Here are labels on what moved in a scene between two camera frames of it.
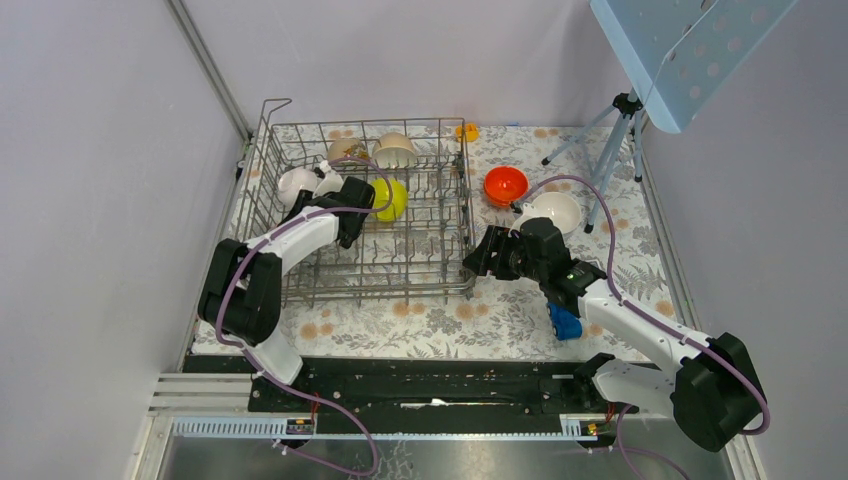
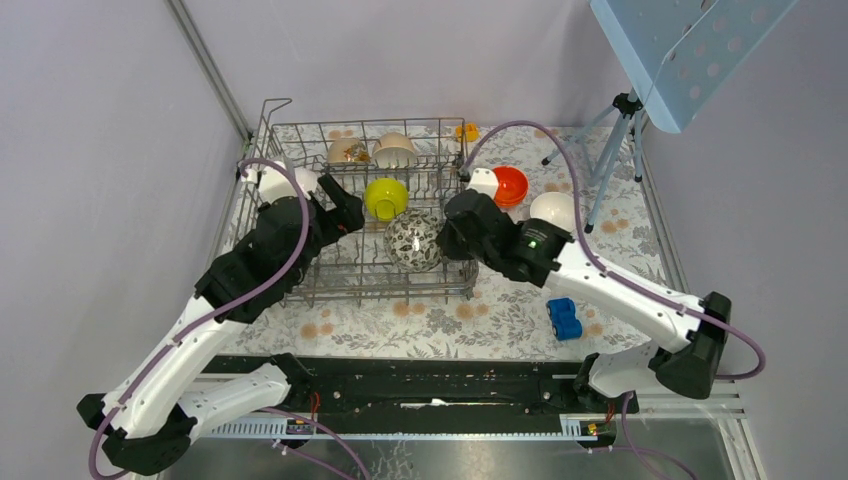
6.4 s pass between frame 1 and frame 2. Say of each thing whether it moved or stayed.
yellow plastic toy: stayed
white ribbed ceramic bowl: stayed
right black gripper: moved
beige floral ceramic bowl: stayed
